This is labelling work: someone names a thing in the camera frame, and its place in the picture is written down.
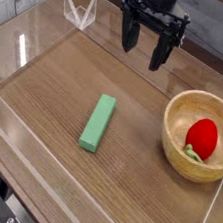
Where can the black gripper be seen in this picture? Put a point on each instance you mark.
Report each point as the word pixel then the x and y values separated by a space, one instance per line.
pixel 157 15

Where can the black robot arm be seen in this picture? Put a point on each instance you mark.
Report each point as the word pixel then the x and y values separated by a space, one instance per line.
pixel 164 17

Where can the light wooden bowl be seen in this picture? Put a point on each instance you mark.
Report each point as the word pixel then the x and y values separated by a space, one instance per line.
pixel 183 111

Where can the green rectangular block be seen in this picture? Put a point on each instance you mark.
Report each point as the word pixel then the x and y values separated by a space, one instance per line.
pixel 97 123

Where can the red plush strawberry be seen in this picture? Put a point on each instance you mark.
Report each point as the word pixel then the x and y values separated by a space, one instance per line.
pixel 201 140

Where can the clear acrylic corner bracket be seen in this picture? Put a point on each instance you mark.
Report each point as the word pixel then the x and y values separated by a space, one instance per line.
pixel 79 16

